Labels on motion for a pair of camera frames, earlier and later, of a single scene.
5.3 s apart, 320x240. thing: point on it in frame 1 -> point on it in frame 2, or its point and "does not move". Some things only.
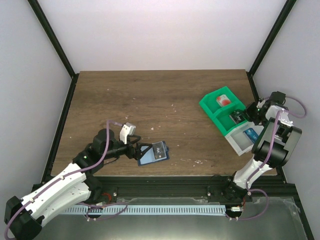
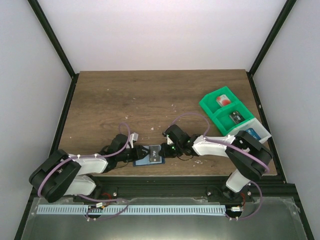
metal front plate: (247, 218) does not move
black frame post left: (57, 46) does not move
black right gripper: (248, 113) -> (164, 152)
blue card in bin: (252, 134) does not move
